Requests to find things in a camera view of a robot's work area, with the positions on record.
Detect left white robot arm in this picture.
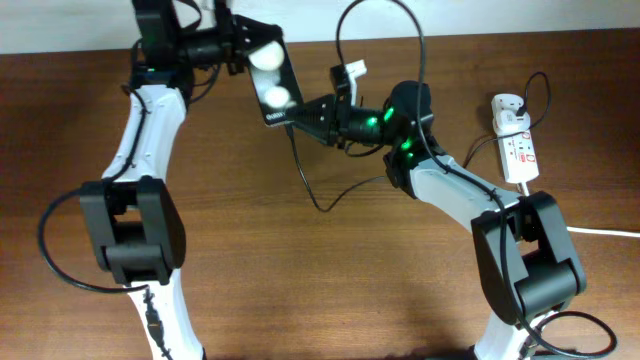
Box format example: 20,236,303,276
79,1,283,359

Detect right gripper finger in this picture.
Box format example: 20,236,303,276
285,94,335,123
290,118,333,146

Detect white power strip cord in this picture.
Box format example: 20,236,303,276
517,181,640,239

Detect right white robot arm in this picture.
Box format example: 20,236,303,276
284,81,586,359

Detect black Galaxy smartphone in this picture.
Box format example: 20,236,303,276
248,39,304,127

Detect white power strip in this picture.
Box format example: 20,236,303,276
491,94,539,184

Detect black charging cable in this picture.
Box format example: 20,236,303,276
284,71,552,213

